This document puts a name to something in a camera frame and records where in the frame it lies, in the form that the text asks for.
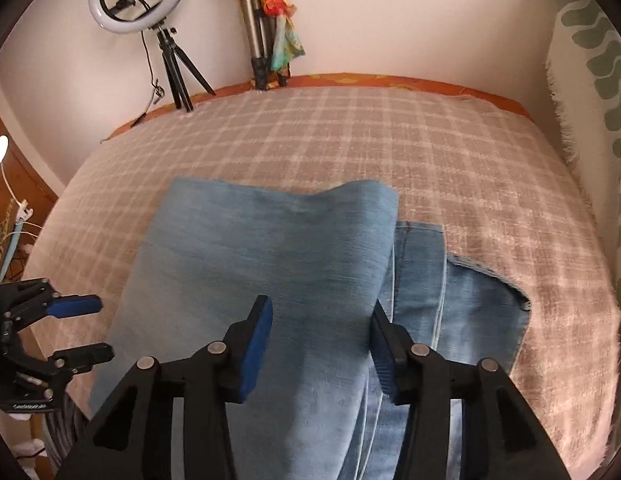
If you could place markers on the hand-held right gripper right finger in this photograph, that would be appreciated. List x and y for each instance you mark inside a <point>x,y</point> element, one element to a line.
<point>385,360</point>

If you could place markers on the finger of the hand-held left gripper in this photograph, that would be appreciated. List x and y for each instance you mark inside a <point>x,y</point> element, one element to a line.
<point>85,355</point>
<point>75,306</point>

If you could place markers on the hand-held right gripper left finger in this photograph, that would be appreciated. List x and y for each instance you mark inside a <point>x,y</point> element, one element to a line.
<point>255,345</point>

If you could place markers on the light blue denim pants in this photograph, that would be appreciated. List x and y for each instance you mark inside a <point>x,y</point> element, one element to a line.
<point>265,240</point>

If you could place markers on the white clip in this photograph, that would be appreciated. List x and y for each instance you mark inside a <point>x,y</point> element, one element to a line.
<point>25,210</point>

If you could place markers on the pink checked blanket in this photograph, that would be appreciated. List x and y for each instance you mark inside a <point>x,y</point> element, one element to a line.
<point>440,170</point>

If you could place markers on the colourful floral scarf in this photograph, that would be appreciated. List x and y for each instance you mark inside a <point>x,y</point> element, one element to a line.
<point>285,40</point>

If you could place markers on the folded silver tripod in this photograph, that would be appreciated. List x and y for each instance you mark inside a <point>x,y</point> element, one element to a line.
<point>250,10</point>

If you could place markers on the green striped white pillow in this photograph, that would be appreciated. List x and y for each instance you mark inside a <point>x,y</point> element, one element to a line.
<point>590,60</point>

